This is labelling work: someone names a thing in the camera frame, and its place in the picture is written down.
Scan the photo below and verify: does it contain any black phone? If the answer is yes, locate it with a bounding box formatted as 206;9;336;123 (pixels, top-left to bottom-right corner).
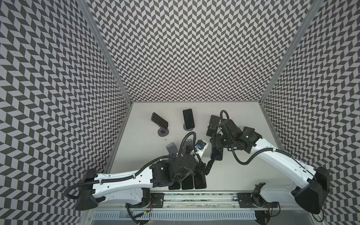
183;109;195;130
211;146;223;161
194;173;207;189

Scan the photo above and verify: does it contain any black phone stand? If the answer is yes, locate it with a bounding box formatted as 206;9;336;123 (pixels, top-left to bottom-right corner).
168;182;181;190

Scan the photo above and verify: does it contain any purple phone stand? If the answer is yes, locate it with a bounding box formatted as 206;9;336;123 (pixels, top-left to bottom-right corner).
181;175;194;190

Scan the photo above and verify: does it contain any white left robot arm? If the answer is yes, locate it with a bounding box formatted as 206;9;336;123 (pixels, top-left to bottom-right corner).
75;154;215;211

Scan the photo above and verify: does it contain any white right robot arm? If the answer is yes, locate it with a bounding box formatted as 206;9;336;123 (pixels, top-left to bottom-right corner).
210;119;331;214

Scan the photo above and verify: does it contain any black stand back right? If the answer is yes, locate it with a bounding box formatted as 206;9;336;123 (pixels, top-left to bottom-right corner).
206;115;220;137

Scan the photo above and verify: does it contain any grey stand front left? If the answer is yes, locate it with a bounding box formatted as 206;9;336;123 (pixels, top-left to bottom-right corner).
166;142;179;156

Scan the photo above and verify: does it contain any grey stand front right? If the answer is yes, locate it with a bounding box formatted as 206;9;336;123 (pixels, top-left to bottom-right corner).
182;139;193;156

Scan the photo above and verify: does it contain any grey stand far left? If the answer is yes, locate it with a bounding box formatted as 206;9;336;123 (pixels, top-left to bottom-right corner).
157;128;169;137

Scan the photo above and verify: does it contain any phone reflecting pattern far left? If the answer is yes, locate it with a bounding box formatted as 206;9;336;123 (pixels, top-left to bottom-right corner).
151;112;168;130

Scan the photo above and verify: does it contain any white ventilation grille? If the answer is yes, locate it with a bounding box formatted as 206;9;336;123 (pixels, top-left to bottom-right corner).
93;211;256;221

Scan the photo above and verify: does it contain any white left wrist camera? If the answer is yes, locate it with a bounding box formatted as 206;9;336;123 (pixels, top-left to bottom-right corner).
193;140;209;160

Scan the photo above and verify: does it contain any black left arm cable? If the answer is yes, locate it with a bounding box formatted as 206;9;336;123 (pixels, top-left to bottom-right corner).
63;131;203;200

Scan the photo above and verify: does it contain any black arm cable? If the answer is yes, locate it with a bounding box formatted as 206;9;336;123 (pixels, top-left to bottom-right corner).
63;131;203;200
219;109;299;166

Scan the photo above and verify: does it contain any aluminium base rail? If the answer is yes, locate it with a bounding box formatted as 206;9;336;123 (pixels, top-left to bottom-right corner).
123;191;318;210

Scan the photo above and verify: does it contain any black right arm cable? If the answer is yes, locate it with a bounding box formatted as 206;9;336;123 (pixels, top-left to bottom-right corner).
219;109;299;166

